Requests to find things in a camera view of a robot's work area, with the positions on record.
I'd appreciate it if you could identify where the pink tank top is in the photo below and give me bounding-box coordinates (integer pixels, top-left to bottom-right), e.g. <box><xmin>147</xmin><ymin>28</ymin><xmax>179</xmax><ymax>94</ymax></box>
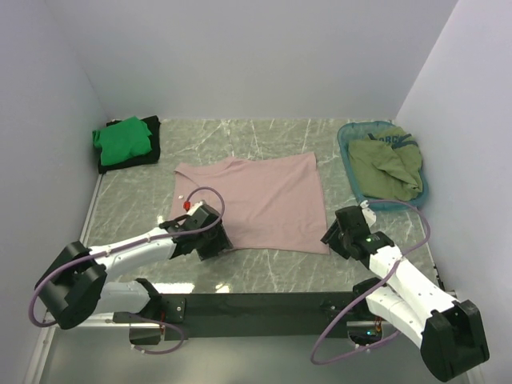
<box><xmin>170</xmin><ymin>152</ymin><xmax>329</xmax><ymax>254</ymax></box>

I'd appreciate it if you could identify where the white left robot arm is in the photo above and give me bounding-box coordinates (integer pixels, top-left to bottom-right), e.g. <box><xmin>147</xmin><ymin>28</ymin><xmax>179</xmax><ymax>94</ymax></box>
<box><xmin>34</xmin><ymin>202</ymin><xmax>234</xmax><ymax>330</ymax></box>

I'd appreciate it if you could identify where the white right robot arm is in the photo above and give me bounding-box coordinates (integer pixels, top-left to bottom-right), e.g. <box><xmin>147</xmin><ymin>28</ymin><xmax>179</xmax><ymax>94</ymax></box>
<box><xmin>321</xmin><ymin>202</ymin><xmax>490</xmax><ymax>382</ymax></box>

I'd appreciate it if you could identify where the olive green tank top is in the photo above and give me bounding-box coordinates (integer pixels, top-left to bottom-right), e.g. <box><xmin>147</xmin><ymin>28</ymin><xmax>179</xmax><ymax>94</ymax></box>
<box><xmin>348</xmin><ymin>126</ymin><xmax>424</xmax><ymax>202</ymax></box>

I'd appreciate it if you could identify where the green folded tank top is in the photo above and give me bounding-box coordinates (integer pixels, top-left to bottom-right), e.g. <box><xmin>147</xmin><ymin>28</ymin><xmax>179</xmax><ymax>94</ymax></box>
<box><xmin>92</xmin><ymin>117</ymin><xmax>152</xmax><ymax>166</ymax></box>

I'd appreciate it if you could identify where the black folded tank top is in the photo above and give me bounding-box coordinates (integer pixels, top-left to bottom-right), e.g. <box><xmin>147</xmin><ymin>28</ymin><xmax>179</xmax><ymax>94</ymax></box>
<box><xmin>95</xmin><ymin>115</ymin><xmax>161</xmax><ymax>174</ymax></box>

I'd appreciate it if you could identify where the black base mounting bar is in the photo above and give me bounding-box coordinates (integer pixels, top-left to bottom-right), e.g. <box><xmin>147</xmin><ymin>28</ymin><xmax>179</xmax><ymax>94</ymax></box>
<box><xmin>112</xmin><ymin>290</ymin><xmax>385</xmax><ymax>342</ymax></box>

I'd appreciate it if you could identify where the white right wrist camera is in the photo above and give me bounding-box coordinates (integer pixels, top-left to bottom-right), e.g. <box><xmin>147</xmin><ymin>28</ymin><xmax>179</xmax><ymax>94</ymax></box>
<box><xmin>359</xmin><ymin>200</ymin><xmax>377</xmax><ymax>227</ymax></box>

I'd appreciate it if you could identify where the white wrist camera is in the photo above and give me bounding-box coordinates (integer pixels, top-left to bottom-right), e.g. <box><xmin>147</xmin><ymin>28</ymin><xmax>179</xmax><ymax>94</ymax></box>
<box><xmin>187</xmin><ymin>202</ymin><xmax>205</xmax><ymax>214</ymax></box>
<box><xmin>359</xmin><ymin>200</ymin><xmax>377</xmax><ymax>227</ymax></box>

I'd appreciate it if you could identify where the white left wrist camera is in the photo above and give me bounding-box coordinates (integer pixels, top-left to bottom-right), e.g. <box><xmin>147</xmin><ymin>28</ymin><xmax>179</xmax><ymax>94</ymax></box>
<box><xmin>187</xmin><ymin>202</ymin><xmax>205</xmax><ymax>214</ymax></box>

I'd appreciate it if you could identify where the aluminium rail frame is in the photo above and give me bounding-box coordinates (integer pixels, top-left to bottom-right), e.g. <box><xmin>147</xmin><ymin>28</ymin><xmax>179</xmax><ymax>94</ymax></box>
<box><xmin>23</xmin><ymin>175</ymin><xmax>487</xmax><ymax>384</ymax></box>

